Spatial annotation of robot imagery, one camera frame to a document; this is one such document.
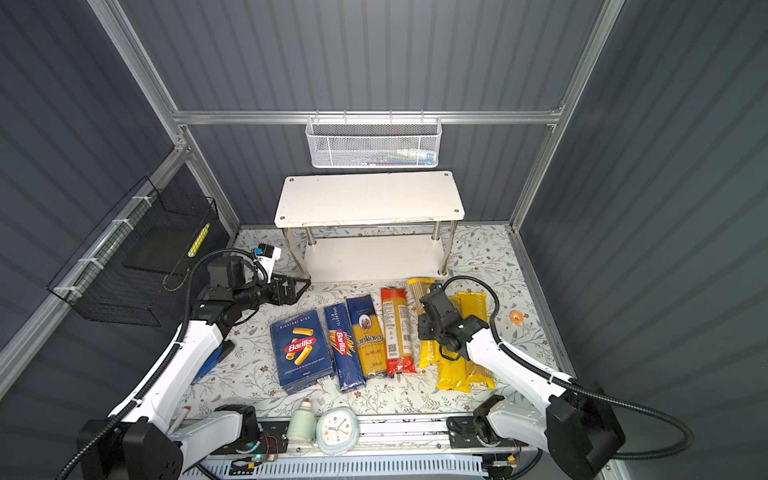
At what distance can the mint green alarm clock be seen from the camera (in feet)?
2.34

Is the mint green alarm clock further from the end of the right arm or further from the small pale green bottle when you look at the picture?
the end of the right arm

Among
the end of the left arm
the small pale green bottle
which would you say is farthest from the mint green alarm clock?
the end of the left arm

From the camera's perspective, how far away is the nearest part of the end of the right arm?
60 centimetres
